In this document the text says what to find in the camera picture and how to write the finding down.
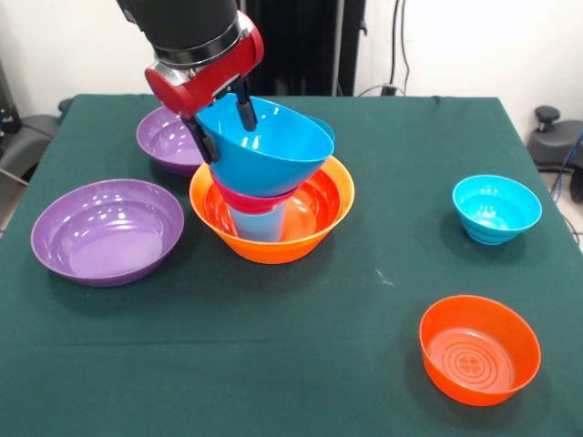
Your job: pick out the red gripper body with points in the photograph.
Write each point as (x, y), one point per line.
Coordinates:
(205, 86)

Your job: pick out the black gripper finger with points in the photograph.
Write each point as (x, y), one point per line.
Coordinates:
(205, 143)
(246, 109)

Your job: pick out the purple bowl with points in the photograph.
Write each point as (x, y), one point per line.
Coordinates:
(105, 232)
(164, 145)

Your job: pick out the large blue bowl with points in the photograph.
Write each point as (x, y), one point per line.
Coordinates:
(264, 168)

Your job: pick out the magenta bowl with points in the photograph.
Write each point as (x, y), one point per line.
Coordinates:
(246, 205)

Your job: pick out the blue cup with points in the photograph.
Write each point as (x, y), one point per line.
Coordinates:
(259, 225)

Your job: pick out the glossy red bowl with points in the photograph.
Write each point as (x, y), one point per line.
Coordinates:
(319, 200)

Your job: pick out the large orange bowl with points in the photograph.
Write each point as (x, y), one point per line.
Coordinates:
(282, 255)

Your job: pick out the cyan ribbed bowl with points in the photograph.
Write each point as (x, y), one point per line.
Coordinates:
(496, 205)

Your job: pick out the dark green tablecloth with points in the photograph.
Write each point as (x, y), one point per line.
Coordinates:
(364, 409)

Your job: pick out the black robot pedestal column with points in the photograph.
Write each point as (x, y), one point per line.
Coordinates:
(300, 45)

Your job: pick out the dark grey pedestal foot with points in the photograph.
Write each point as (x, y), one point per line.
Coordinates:
(32, 132)
(555, 141)

